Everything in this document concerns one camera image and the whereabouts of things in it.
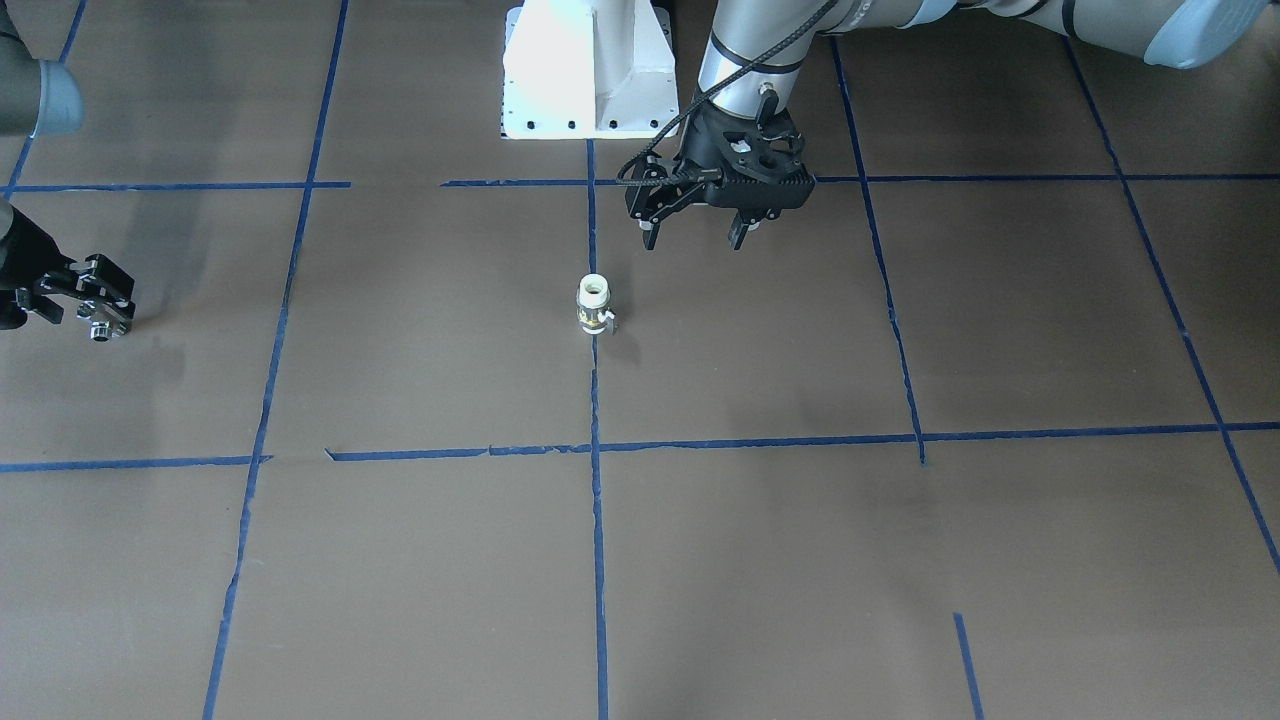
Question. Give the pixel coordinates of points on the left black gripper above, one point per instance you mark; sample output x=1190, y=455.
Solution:
x=692, y=153

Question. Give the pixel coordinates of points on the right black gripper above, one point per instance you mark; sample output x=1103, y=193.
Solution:
x=22, y=252

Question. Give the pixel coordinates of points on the chrome pipe fitting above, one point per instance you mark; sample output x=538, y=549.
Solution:
x=107, y=320

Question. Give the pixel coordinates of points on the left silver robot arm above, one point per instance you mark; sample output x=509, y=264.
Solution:
x=900, y=91

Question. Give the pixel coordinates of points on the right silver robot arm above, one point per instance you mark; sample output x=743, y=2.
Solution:
x=41, y=97

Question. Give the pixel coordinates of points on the white column with base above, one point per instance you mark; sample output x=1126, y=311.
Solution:
x=587, y=69

